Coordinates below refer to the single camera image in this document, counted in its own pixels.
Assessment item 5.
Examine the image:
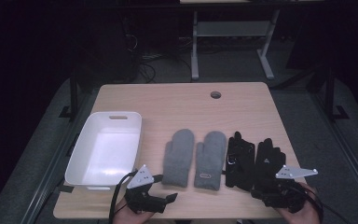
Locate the black glove with triangle mark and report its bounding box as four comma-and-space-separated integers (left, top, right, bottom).
251, 137, 287, 190

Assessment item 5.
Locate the metal floor rail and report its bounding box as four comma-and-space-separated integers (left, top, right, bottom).
21, 92, 91, 224
310, 92, 358, 216

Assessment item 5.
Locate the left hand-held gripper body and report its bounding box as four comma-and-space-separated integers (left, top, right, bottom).
124, 164, 169, 215

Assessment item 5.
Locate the hand-held gripper black cable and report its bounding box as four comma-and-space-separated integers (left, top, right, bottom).
108, 169, 138, 224
292, 180, 324, 223

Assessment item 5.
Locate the white metal desk frame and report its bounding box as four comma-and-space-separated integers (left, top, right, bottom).
190, 8, 282, 81

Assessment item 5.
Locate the black glove with white mark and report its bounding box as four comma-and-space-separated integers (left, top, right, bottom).
225, 131, 256, 192

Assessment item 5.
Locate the tangle of floor cables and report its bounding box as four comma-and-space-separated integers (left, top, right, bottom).
125, 33, 194, 84

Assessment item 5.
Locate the person's left hand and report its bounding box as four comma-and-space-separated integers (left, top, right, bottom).
113, 199, 155, 224

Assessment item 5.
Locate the white plastic bin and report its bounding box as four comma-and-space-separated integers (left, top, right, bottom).
64, 111, 144, 191

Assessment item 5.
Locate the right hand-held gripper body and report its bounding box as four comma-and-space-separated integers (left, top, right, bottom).
260, 165, 319, 215

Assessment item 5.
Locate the grey mitten with label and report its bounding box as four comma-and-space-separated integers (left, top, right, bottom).
194, 131, 227, 191

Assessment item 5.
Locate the right hand-held gripper black cable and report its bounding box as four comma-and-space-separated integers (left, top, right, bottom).
292, 180, 324, 223

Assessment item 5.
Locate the black metal stand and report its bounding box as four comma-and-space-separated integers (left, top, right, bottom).
59, 68, 82, 121
324, 64, 351, 122

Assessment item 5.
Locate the person's right hand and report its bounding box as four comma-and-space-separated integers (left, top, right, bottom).
276, 183, 321, 224

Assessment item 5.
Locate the plain grey mitten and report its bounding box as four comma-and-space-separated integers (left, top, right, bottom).
161, 128, 196, 189

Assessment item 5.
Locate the left hand-held gripper black cable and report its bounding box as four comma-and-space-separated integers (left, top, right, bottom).
108, 169, 138, 224

